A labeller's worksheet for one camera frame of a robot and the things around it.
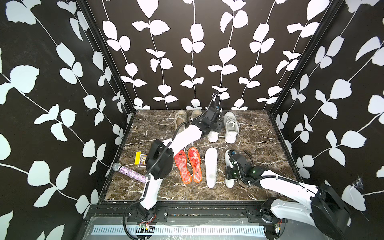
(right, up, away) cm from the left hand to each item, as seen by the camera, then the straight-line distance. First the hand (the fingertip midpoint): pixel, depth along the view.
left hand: (219, 120), depth 89 cm
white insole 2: (+5, -36, -7) cm, 37 cm away
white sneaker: (-3, -11, +9) cm, 14 cm away
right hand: (+1, -28, -4) cm, 29 cm away
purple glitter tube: (-60, -28, -4) cm, 66 cm away
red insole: (-24, -25, +3) cm, 35 cm away
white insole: (-5, -24, +7) cm, 25 cm away
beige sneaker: (-25, +3, +18) cm, 31 cm away
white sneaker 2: (+10, -5, +12) cm, 17 cm away
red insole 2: (-15, -26, +2) cm, 30 cm away
